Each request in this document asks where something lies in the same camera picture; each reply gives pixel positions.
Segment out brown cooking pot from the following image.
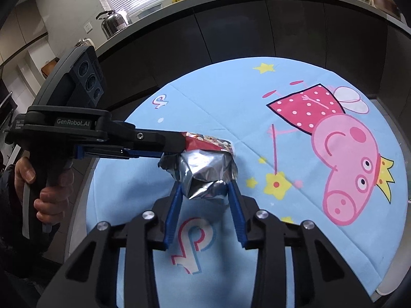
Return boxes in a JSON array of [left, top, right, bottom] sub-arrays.
[[371, 0, 400, 15]]

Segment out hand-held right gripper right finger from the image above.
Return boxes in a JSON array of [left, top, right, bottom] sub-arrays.
[[225, 180, 375, 308]]

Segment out white plastic basin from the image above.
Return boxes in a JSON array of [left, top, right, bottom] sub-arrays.
[[133, 3, 164, 20]]

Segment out dark kitchen counter cabinets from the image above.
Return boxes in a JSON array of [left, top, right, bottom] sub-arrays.
[[93, 0, 411, 129]]

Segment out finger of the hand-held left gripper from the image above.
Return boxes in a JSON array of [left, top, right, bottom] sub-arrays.
[[76, 145, 167, 161], [107, 120, 187, 153]]

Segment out round blue cartoon tablecloth table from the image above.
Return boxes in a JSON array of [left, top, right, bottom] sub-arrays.
[[86, 57, 409, 308]]

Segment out red silver snack wrapper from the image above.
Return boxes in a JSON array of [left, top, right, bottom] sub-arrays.
[[158, 131, 239, 201]]

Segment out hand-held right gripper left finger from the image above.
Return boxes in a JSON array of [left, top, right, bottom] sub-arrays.
[[36, 180, 185, 308]]

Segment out wooden basket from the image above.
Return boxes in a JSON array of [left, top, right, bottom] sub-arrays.
[[41, 57, 61, 78]]

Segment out stainless steel kettle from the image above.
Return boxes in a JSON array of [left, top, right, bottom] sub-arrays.
[[96, 9, 133, 37]]

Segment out person's left hand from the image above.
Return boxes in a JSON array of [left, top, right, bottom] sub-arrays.
[[14, 157, 75, 226]]

